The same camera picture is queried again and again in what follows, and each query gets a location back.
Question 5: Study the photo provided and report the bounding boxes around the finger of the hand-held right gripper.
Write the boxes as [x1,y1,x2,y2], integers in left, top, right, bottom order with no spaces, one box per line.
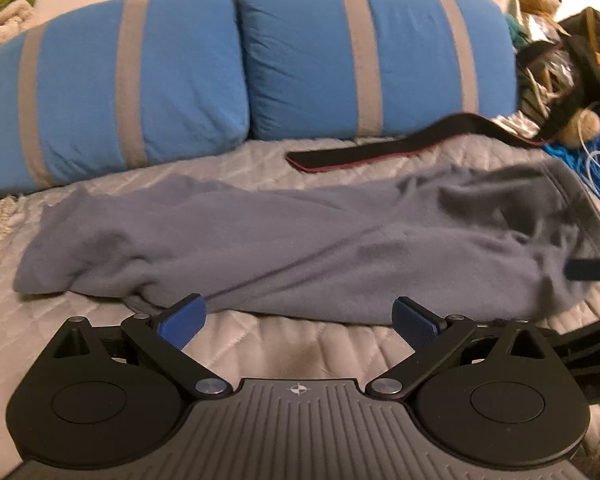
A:
[541,321,600,403]
[564,256,600,282]

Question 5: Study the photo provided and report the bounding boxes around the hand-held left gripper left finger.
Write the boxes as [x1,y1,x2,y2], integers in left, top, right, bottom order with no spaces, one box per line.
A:
[53,294,232,402]

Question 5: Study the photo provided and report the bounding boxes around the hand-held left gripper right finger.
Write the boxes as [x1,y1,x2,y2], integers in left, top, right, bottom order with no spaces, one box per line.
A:
[367,297,549,402]

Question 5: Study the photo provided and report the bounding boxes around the grey-blue fleece pants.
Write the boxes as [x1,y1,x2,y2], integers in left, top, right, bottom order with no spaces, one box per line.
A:
[15,160,600,326]

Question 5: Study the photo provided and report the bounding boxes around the quilted grey bedspread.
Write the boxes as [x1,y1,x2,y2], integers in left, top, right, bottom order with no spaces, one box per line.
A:
[0,130,600,411]

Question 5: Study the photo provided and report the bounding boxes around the white crumpled cloth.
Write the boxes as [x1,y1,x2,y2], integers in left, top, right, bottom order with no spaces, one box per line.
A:
[495,112,541,138]

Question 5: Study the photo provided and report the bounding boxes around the striped laced sneaker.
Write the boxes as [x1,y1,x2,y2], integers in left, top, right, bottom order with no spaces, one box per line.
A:
[517,42,581,126]

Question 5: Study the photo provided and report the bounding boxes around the black bag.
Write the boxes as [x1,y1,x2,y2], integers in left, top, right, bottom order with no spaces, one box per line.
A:
[555,7,600,106]

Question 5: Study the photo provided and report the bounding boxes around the teal cloth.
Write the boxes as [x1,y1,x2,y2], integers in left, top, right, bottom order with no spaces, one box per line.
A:
[505,12,531,51]

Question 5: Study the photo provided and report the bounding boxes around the blue grey-striped pillow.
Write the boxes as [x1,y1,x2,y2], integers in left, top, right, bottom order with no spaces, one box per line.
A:
[237,0,521,141]
[0,0,251,196]

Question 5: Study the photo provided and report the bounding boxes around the cream fuzzy blanket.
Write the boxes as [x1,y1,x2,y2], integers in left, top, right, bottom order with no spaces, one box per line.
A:
[0,0,36,56]

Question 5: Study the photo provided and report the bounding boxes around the coiled blue cable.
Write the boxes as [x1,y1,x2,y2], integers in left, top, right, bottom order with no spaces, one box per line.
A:
[545,115,600,221]

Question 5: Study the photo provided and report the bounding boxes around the white cable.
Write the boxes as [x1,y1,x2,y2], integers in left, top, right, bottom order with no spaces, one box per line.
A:
[577,130,600,201]

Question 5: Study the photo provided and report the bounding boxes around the black strap with red edge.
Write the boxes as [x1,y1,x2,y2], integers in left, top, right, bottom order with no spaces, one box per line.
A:
[285,112,551,173]

